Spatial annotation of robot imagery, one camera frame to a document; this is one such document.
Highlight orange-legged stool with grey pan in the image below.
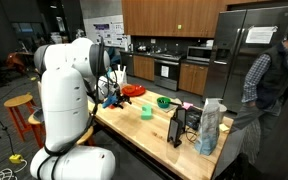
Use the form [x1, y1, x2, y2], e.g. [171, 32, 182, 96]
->
[27, 109, 47, 150]

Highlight plain white cup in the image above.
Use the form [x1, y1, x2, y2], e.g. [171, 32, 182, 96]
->
[218, 103, 229, 123]

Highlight white cup with sticks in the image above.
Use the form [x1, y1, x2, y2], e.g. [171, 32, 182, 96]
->
[109, 69, 129, 89]

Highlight silver microwave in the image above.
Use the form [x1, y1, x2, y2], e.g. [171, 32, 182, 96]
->
[186, 45, 214, 63]

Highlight black and steel oven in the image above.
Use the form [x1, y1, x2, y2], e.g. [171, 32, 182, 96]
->
[153, 54, 182, 92]

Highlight dark dishwasher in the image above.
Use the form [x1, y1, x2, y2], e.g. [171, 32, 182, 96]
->
[120, 51, 135, 77]

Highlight narrow wooden lower cabinet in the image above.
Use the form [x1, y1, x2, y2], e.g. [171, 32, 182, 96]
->
[132, 54, 156, 82]

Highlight white and blue paper bag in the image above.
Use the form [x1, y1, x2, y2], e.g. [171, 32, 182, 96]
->
[194, 97, 224, 156]

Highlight black electronics box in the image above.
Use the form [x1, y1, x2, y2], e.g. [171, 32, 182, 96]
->
[185, 105, 204, 131]

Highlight orange-legged wooden stool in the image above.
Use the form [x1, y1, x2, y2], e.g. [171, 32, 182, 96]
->
[3, 93, 35, 143]

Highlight yellow sticky note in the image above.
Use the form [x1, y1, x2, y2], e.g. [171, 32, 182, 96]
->
[218, 122, 231, 133]

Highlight stainless steel refrigerator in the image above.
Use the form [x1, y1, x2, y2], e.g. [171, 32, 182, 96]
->
[202, 4, 288, 114]

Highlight wooden upper kitchen cabinets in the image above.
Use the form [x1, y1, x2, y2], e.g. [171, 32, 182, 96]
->
[121, 0, 228, 38]

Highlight white floor cable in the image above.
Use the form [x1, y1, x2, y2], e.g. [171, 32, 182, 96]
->
[0, 159, 29, 180]

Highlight red plate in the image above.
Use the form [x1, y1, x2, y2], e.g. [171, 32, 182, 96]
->
[121, 83, 147, 98]

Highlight yellow floor power box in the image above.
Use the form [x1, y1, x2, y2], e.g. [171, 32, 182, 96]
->
[8, 153, 25, 165]

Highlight person in dark vest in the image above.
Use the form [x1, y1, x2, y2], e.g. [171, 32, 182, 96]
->
[230, 13, 288, 166]

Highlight small black phone on stand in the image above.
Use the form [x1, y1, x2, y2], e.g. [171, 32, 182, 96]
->
[175, 105, 188, 133]

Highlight grey dustpan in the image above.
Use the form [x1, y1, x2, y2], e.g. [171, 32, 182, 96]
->
[33, 109, 45, 123]

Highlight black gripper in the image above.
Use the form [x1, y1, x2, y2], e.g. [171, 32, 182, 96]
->
[112, 94, 134, 110]

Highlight wooden cabinet above refrigerator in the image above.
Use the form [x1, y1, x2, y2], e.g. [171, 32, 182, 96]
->
[225, 0, 288, 6]

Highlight wall posters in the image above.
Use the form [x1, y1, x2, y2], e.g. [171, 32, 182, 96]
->
[92, 21, 132, 48]

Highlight pink sticky note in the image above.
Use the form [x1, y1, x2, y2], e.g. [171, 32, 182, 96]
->
[181, 101, 195, 110]

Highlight white paper sheet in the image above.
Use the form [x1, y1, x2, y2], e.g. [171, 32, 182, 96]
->
[245, 25, 279, 44]

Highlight wide wooden lower cabinet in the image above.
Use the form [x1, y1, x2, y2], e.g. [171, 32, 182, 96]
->
[178, 61, 209, 96]

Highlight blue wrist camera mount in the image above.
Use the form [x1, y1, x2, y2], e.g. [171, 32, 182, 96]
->
[101, 94, 118, 110]

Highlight green bowl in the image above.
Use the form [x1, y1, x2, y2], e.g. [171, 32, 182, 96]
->
[156, 96, 172, 109]

